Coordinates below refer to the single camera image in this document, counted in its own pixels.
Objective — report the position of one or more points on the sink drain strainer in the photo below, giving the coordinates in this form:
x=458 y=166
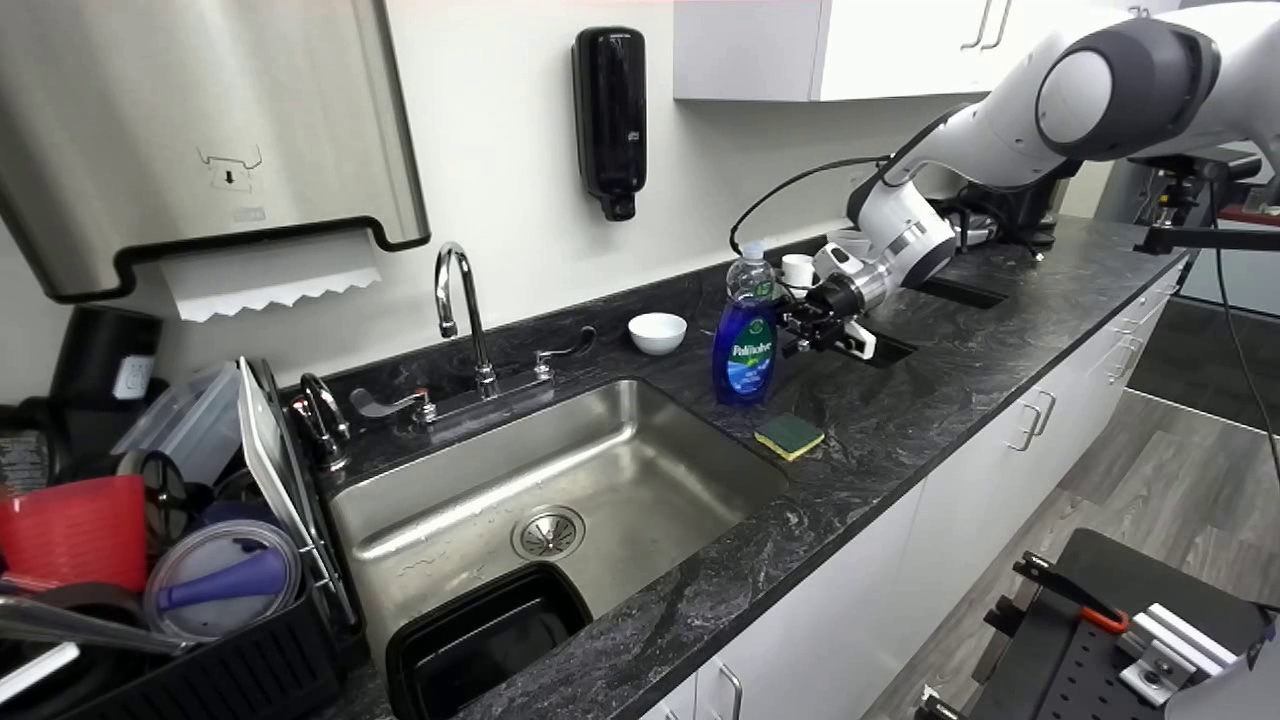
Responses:
x=549 y=532

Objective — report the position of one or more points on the yellow green sponge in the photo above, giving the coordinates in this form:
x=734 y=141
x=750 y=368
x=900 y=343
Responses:
x=791 y=439

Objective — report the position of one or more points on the countertop trash opening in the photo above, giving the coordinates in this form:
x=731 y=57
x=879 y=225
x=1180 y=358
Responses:
x=865 y=351

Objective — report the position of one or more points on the black orange pliers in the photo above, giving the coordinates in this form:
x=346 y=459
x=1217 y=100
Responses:
x=1090 y=604

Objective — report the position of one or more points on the black plastic food tray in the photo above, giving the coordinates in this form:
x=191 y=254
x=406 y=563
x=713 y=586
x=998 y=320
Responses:
x=454 y=652

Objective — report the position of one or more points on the chrome faucet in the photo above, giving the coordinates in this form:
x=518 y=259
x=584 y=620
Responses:
x=485 y=383

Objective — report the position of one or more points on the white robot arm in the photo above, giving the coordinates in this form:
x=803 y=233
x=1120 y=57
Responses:
x=1149 y=85

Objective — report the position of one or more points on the black wall soap dispenser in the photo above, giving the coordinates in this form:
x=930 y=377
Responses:
x=611 y=118

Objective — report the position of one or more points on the stainless steel sink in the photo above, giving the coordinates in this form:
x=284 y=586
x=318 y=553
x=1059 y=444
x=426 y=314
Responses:
x=648 y=478

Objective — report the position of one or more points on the black dish rack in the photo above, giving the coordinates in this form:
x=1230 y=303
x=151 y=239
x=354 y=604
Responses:
x=214 y=454

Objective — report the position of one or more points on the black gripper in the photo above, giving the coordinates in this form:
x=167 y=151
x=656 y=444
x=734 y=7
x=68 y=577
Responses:
x=829 y=291

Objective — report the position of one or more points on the steel paper towel dispenser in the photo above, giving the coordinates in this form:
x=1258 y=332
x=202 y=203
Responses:
x=141 y=130

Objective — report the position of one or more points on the small white bowl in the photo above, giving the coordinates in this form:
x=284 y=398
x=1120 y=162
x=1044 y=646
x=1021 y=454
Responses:
x=656 y=332

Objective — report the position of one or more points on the white upper cabinet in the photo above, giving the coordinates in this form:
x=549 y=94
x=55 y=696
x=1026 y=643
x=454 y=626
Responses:
x=865 y=48

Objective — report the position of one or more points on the blue dish soap bottle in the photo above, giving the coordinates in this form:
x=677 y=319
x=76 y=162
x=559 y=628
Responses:
x=747 y=332

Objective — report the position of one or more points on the red plastic container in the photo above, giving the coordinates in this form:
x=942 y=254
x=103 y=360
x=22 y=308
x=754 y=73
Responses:
x=76 y=532

